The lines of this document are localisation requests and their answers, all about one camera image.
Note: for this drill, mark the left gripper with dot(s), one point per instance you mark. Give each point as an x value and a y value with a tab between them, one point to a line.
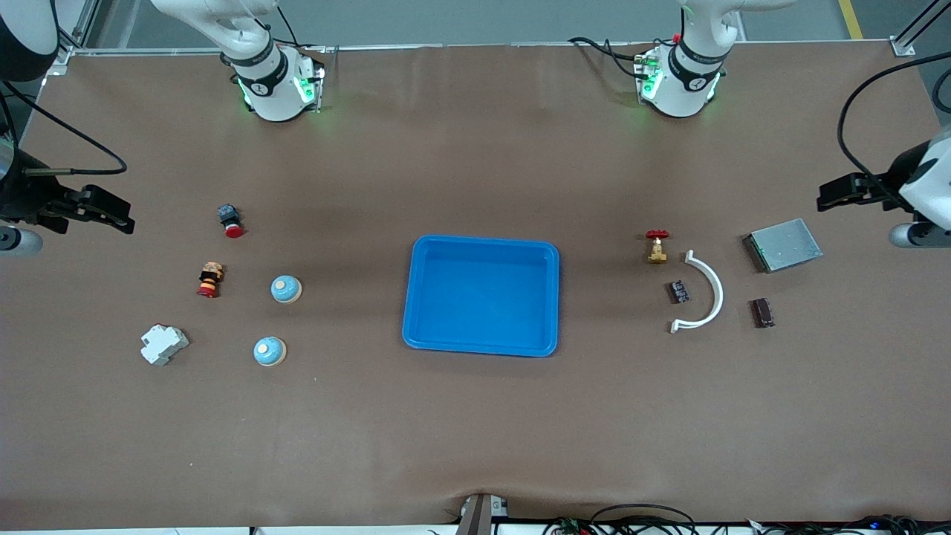
879	186

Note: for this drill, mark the grey metal table clamp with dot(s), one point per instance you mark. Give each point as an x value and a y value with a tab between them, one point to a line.
479	516

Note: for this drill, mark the red yellow emergency stop button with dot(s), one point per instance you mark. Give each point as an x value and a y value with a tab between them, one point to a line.
210	281

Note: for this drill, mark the white curved plastic bracket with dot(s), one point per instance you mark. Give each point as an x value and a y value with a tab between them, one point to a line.
716	293

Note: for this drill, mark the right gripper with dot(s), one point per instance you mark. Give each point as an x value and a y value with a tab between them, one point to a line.
26	199

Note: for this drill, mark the aluminium frame profile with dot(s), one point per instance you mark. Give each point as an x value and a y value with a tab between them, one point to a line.
78	30
917	26

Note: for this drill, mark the small black capacitor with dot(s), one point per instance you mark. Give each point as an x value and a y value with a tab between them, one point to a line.
677	292
762	313

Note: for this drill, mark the white circuit breaker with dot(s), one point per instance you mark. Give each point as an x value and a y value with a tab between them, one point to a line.
163	345

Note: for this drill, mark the red black push button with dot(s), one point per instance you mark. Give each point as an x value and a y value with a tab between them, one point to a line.
230	220

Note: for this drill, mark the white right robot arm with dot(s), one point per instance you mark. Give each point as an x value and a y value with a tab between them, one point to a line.
275	82

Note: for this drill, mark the blue plastic tray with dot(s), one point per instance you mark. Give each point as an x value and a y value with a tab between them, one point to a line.
483	297

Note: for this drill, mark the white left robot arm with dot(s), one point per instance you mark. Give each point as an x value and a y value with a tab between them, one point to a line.
680	82

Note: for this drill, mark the grey metal box module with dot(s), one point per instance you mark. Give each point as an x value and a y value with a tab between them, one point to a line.
784	245

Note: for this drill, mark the light blue desk bell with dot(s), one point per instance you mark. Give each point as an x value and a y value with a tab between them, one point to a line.
286	290
269	352

